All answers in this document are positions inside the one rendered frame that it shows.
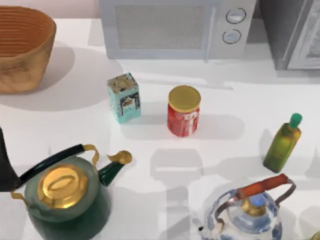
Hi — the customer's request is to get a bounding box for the red can with yellow lid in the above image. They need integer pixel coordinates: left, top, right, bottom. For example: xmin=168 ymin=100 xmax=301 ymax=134
xmin=167 ymin=84 xmax=202 ymax=138

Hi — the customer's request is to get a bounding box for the light blue tea tin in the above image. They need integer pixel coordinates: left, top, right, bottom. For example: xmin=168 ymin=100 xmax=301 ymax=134
xmin=106 ymin=72 xmax=142 ymax=125

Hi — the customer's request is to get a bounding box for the pale microwave oven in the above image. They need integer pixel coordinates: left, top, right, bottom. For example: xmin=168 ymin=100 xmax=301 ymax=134
xmin=97 ymin=0 xmax=258 ymax=61

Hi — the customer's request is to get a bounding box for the microwave knob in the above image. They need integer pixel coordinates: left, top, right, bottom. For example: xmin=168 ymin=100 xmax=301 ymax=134
xmin=221 ymin=28 xmax=242 ymax=45
xmin=225 ymin=7 xmax=247 ymax=24

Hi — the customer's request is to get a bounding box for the dark green kettle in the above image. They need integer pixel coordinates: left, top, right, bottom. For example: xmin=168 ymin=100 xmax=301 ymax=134
xmin=10 ymin=143 xmax=133 ymax=240

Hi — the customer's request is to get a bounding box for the green bottle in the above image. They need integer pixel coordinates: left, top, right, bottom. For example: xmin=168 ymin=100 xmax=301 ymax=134
xmin=262 ymin=112 xmax=303 ymax=174

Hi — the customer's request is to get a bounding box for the white and blue kettle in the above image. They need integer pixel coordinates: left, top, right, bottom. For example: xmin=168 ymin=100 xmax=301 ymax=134
xmin=198 ymin=173 xmax=297 ymax=240

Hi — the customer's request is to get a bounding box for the brown woven basket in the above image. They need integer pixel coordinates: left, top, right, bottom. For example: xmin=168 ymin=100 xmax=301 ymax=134
xmin=0 ymin=5 xmax=58 ymax=95

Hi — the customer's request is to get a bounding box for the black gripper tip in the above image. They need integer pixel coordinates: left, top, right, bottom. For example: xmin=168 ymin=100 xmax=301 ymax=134
xmin=0 ymin=127 xmax=22 ymax=193

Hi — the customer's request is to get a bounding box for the microwave door handle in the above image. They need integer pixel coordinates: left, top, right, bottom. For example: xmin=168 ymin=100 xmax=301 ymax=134
xmin=203 ymin=6 xmax=217 ymax=63

